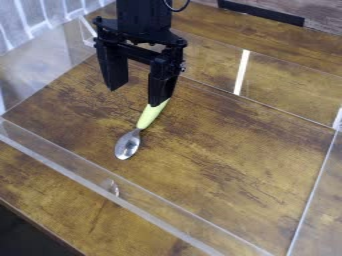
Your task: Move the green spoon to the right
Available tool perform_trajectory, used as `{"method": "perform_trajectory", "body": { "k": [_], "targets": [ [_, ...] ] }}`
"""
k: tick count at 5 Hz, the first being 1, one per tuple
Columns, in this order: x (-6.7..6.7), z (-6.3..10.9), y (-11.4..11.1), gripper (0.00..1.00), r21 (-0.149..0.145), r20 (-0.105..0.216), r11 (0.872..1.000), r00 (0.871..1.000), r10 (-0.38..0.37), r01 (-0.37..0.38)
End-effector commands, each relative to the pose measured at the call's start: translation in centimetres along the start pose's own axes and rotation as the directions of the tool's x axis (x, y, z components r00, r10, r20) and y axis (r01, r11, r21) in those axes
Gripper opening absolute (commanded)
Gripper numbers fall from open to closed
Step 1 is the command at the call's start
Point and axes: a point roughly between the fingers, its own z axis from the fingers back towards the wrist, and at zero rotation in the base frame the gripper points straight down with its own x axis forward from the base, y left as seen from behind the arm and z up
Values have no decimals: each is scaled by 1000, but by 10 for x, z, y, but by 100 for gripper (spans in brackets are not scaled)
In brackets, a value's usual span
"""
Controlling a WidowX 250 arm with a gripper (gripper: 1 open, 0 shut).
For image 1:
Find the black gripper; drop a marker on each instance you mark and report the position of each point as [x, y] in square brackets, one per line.
[141, 23]

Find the green handled metal spoon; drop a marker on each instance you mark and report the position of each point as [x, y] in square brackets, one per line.
[128, 142]

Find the clear acrylic triangle bracket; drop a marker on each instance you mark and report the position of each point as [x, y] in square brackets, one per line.
[87, 31]

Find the clear acrylic enclosure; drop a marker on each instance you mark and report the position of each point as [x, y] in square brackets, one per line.
[236, 176]

